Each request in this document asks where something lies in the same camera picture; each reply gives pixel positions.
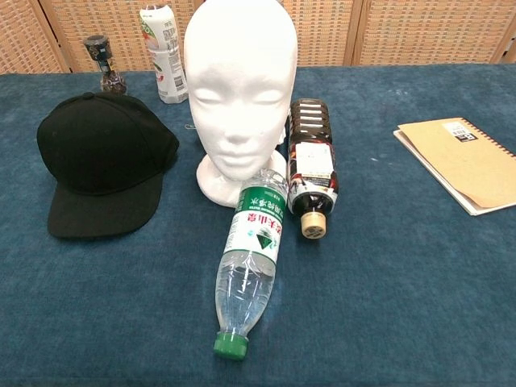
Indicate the black baseball cap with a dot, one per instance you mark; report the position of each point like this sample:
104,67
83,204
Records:
101,149

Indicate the white foam mannequin head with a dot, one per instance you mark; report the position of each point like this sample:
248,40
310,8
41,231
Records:
238,80

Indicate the clear water bottle green cap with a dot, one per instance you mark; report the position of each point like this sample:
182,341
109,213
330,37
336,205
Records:
250,250

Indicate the dark drink bottle beige cap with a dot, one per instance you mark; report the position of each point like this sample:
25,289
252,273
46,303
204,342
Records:
311,161

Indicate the white drink bottle yellow cap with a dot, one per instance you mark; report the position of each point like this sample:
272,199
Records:
167,60

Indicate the blue table cloth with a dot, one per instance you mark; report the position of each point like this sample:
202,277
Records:
121,302

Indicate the brown spiral notebook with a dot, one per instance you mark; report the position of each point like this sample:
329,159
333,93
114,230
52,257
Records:
455,161

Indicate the clear plastic container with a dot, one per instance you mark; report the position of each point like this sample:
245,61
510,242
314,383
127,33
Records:
101,50

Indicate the woven rattan folding screen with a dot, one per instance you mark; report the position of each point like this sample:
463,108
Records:
403,32

